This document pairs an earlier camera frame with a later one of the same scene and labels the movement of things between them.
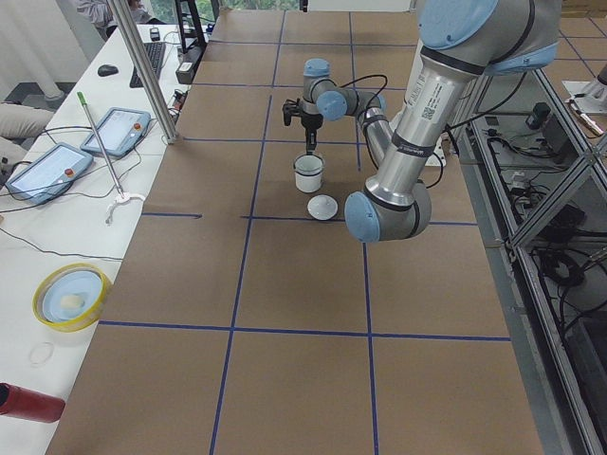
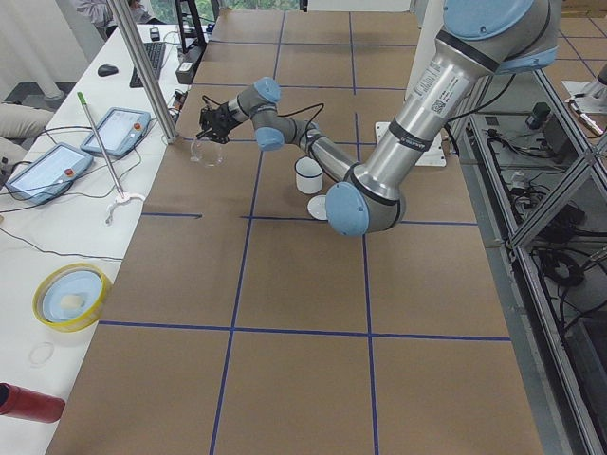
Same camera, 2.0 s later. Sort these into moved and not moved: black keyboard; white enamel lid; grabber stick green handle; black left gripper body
Moved: black left gripper body
Not moved: grabber stick green handle; black keyboard; white enamel lid
